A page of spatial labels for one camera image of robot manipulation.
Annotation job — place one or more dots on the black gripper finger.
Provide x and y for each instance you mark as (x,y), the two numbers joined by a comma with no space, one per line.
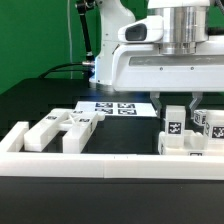
(196,99)
(155,99)

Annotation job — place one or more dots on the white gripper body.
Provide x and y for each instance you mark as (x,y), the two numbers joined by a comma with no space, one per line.
(142,68)

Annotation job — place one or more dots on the white chair seat part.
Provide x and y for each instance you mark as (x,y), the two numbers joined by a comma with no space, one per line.
(194,144)

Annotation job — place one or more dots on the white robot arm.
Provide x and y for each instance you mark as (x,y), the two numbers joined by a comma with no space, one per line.
(170,50)

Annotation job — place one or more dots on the white tag sheet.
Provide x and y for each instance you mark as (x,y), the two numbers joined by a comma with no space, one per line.
(118,108)

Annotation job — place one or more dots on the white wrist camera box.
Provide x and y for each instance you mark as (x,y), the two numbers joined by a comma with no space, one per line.
(146,30)

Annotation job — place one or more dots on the white chair back frame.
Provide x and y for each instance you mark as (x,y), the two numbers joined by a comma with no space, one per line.
(77,126)

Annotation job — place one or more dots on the black jointed camera mount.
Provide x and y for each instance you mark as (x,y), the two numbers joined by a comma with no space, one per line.
(83,6)

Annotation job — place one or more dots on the white U-shaped fence frame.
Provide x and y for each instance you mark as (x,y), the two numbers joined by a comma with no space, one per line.
(15,162)

